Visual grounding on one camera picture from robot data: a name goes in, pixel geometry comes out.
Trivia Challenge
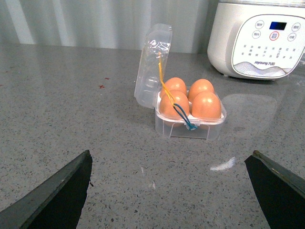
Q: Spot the clear plastic egg box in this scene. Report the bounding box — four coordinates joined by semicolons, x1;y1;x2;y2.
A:
134;23;226;141

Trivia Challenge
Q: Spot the brown egg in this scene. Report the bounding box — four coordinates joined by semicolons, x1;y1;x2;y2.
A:
164;77;187;96
188;79;214;99
159;90;190;120
191;91;222;119

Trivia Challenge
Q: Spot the yellow rubber band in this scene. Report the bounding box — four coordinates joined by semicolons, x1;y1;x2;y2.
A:
158;52;175;106

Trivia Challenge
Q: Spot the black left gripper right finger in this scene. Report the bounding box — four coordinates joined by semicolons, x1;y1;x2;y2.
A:
244;150;305;229

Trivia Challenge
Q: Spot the blue rubber band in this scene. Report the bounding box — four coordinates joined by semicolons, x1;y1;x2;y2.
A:
173;103;197;131

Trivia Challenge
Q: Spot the white Joyoung cooker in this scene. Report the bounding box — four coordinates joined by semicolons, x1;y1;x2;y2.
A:
207;0;305;80

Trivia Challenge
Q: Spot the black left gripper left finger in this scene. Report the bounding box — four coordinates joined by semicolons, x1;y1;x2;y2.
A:
0;150;92;229

